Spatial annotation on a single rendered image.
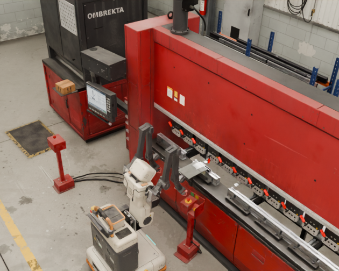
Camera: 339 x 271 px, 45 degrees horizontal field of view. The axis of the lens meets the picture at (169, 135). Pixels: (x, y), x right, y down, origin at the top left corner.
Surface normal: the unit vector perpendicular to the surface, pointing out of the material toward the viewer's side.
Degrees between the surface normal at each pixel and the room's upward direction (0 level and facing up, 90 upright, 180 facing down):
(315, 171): 90
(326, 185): 90
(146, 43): 90
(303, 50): 90
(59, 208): 0
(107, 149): 0
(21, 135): 0
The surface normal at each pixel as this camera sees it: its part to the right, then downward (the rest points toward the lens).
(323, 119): -0.78, 0.34
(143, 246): 0.03, -0.82
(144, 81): 0.62, 0.46
